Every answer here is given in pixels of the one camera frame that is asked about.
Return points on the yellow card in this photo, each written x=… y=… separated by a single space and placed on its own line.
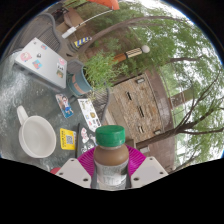
x=68 y=139

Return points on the blue-yellow striped cone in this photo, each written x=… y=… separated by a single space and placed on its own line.
x=82 y=41

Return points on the colourful photo card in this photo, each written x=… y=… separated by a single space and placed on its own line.
x=64 y=106

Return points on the black laptop with stickers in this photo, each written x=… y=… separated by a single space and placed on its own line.
x=87 y=140

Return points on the silver laptop with stickers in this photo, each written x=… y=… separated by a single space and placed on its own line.
x=43 y=63

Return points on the white ceramic mug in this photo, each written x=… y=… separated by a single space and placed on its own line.
x=38 y=136

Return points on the slim grey-trunked tree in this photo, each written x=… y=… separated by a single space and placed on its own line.
x=110 y=28

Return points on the dark forked-trunk tree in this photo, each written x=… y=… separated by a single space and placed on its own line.
x=180 y=128

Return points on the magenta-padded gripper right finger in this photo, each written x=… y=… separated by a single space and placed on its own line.
x=149 y=170

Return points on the orange canopy tent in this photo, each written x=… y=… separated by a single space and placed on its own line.
x=105 y=3

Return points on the green plant in blue pot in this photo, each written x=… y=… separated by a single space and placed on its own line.
x=80 y=83

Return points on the wall lantern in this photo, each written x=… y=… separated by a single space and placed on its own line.
x=157 y=132
x=140 y=80

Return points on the globe-topped lamp post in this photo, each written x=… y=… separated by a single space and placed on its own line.
x=133 y=52

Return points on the green-capped brown drink bottle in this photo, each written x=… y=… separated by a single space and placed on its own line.
x=111 y=158

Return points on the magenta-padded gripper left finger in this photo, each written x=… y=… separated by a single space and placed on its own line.
x=73 y=171

